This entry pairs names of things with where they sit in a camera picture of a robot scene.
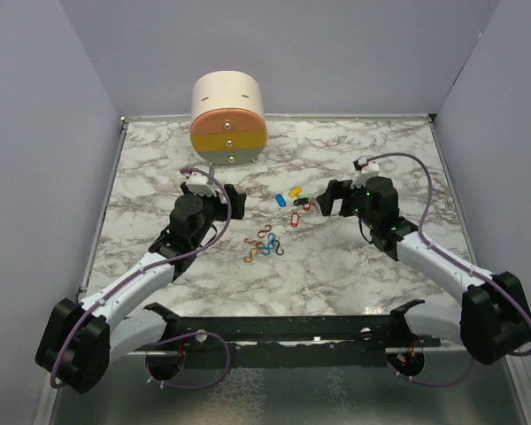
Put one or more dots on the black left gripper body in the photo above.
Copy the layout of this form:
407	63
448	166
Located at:
213	210

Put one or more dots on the orange S carabiner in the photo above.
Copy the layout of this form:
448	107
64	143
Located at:
253	241

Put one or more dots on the black S carabiner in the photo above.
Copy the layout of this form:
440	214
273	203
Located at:
279	250

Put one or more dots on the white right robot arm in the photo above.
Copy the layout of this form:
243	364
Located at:
491	318

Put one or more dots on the blue key tag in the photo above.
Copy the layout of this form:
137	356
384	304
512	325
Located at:
280	200

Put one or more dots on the red S carabiner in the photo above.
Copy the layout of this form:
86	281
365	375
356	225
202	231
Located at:
262	232

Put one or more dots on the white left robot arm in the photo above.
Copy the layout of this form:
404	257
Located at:
82	338

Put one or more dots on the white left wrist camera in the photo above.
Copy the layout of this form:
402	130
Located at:
200	184

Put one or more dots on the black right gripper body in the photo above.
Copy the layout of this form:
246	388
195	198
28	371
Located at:
358	197

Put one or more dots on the yellow key tag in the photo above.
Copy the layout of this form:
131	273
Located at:
294	192

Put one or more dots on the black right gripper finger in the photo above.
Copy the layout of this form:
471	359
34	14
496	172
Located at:
346	209
335	190

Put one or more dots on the light blue S carabiner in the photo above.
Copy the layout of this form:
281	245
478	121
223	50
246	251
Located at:
272	241

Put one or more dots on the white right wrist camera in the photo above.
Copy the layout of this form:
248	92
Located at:
366	169

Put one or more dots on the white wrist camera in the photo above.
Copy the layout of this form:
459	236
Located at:
366	169
200	184

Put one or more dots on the round three-drawer mini cabinet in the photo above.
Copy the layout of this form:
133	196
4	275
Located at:
228	125

